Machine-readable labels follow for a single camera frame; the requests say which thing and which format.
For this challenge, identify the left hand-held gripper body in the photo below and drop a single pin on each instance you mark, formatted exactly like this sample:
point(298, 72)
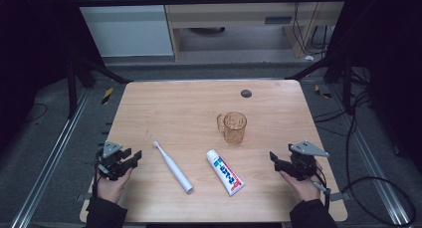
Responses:
point(111, 161)

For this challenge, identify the amber transparent cup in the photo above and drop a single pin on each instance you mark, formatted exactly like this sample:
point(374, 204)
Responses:
point(235, 128)

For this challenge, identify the black yellow striped tape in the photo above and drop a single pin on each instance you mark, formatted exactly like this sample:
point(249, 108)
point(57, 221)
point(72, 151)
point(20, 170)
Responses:
point(322, 92)
point(106, 96)

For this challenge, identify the white toothpaste tube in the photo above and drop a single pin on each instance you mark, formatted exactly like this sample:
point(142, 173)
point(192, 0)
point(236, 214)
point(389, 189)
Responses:
point(225, 173)

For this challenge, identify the person's right hand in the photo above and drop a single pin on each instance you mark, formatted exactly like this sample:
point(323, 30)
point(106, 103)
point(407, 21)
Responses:
point(303, 188)

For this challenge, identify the black curtain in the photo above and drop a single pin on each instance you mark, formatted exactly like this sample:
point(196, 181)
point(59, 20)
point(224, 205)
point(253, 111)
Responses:
point(391, 55)
point(33, 48)

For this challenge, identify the black metal stand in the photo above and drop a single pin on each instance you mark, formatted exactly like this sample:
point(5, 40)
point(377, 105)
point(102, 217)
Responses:
point(346, 85)
point(71, 88)

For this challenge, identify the black horizontal crossbar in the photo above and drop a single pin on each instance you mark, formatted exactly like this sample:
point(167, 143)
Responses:
point(199, 0)

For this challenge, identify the small white floor object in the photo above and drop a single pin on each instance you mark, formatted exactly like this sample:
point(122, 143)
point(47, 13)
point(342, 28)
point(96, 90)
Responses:
point(309, 58)

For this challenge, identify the white cabinet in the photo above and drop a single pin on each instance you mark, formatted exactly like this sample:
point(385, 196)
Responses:
point(126, 32)

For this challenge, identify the person's left hand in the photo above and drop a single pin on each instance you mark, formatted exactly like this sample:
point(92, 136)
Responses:
point(111, 188)

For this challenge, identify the aluminium floor rail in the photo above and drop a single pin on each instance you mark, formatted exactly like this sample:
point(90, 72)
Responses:
point(49, 158)
point(375, 168)

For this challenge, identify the dark round table grommet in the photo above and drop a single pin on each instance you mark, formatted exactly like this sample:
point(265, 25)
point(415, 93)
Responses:
point(246, 93)

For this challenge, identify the grey table bracket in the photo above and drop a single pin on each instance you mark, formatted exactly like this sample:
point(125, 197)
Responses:
point(341, 196)
point(83, 197)

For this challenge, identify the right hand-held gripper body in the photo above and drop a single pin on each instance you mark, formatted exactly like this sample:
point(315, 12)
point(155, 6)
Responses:
point(303, 163)

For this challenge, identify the light wooden desk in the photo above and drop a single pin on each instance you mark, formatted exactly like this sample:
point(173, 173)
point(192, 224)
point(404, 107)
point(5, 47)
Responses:
point(232, 14)

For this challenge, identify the white electric toothbrush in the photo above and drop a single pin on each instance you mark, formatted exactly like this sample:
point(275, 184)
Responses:
point(174, 168)

